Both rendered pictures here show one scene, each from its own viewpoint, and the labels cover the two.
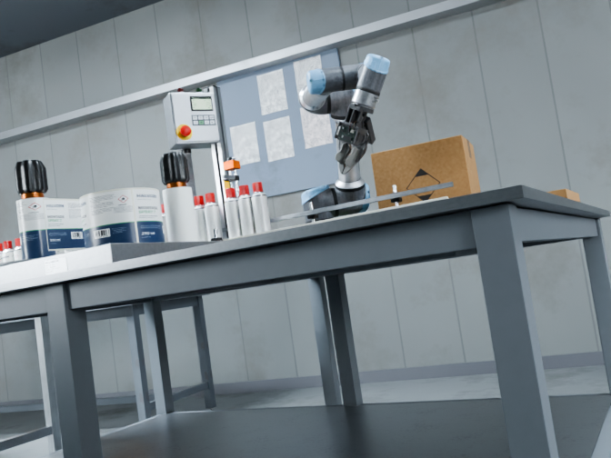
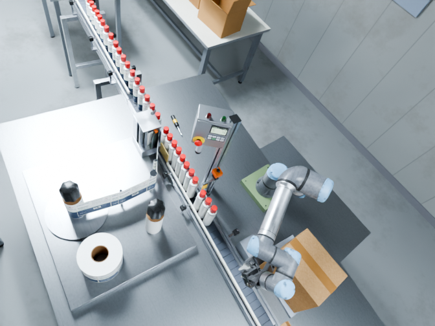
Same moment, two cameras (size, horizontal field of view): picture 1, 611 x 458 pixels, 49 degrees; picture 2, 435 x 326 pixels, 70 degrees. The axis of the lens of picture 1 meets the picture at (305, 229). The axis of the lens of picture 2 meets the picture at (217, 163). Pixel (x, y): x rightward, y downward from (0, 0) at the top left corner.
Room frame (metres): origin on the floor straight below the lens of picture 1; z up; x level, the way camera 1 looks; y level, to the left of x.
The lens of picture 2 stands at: (1.47, 0.09, 2.56)
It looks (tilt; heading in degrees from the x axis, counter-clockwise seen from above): 56 degrees down; 10
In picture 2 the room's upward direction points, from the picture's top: 24 degrees clockwise
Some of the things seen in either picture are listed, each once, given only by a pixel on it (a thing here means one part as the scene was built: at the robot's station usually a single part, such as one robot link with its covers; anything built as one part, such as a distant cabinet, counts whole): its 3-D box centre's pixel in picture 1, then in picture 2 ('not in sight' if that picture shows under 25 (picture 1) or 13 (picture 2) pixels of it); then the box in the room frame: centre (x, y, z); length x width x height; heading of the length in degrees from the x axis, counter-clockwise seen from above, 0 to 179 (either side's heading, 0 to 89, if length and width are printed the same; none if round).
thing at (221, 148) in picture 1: (223, 175); (218, 156); (2.44, 0.27, 1.17); 0.04 x 0.04 x 0.67; 61
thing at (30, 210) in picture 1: (34, 211); (72, 199); (1.85, 0.74, 1.04); 0.09 x 0.09 x 0.29
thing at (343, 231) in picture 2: not in sight; (280, 213); (2.58, -0.23, 0.81); 0.90 x 0.90 x 0.04; 67
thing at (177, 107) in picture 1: (192, 121); (211, 127); (2.42, 0.36, 1.38); 0.17 x 0.10 x 0.19; 117
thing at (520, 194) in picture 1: (235, 264); (184, 224); (2.15, 0.24, 0.82); 2.10 x 1.50 x 0.02; 61
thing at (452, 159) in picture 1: (428, 188); (300, 270); (2.23, -0.43, 0.99); 0.30 x 0.24 x 0.27; 68
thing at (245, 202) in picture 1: (247, 215); (204, 207); (2.23, 0.19, 0.98); 0.05 x 0.05 x 0.20
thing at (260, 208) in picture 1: (261, 213); (210, 215); (2.21, 0.14, 0.98); 0.05 x 0.05 x 0.20
